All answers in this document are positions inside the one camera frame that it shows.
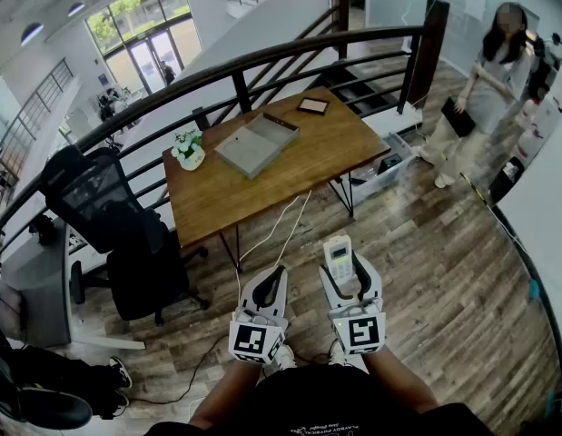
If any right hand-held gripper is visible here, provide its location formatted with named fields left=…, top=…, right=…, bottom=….
left=319, top=251, right=388, bottom=359

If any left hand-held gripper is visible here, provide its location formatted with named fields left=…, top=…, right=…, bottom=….
left=228, top=264, right=291, bottom=366

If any white remote control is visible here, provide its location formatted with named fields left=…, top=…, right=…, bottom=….
left=322, top=234, right=357, bottom=294

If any grey shallow tray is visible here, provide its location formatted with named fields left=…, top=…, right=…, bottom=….
left=213, top=112, right=301, bottom=181

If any person's left forearm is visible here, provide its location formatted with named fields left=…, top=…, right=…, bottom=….
left=188, top=356, right=266, bottom=430

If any person's right forearm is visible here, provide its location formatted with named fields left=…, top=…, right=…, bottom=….
left=362, top=346, right=439, bottom=415

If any black metal table leg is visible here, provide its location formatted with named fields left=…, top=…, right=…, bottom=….
left=328, top=173, right=356, bottom=218
left=218, top=223, right=243, bottom=274

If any person's left white shoe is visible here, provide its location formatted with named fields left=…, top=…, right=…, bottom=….
left=261, top=343, right=296, bottom=374

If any person's white shoe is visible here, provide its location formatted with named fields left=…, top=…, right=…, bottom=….
left=261, top=343, right=296, bottom=374
left=328, top=341, right=350, bottom=366

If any person's right white shoe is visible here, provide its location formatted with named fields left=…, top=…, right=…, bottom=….
left=328, top=341, right=350, bottom=366

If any clear plastic bin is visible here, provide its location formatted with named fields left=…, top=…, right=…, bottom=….
left=348, top=133, right=419, bottom=207

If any person's black shirt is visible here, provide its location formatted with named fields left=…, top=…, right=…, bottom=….
left=143, top=363, right=495, bottom=436

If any black mesh office chair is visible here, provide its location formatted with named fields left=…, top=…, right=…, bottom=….
left=38, top=144, right=212, bottom=327

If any white flower pot with flowers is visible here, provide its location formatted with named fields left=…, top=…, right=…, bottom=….
left=170, top=128, right=207, bottom=172

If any black waste bin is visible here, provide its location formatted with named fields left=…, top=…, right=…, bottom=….
left=488, top=156, right=526, bottom=206

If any dark staircase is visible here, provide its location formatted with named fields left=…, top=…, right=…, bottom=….
left=307, top=59, right=404, bottom=120

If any white counter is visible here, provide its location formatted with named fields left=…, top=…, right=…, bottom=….
left=492, top=124, right=562, bottom=381

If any white water jug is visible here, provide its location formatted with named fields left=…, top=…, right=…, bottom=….
left=521, top=96, right=559, bottom=131
left=515, top=127, right=547, bottom=164

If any white side desk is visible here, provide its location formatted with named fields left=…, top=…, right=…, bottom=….
left=0, top=218, right=146, bottom=352

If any black rounded stool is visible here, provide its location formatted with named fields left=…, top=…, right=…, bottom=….
left=15, top=386, right=94, bottom=431

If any black curved railing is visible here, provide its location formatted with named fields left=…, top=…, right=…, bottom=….
left=0, top=25, right=427, bottom=267

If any glass entrance door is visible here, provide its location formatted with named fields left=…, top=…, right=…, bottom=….
left=84, top=0, right=204, bottom=97

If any long balcony railing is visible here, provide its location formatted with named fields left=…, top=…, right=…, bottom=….
left=0, top=58, right=75, bottom=244

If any white cable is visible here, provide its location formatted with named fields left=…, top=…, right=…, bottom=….
left=235, top=195, right=301, bottom=311
left=276, top=190, right=313, bottom=265

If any black floor cable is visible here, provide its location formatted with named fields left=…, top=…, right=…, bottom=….
left=128, top=333, right=232, bottom=404

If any thick dark wooden post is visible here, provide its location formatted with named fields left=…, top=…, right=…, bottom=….
left=406, top=0, right=450, bottom=110

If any thin dark wooden post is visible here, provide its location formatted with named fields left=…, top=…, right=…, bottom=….
left=331, top=0, right=350, bottom=61

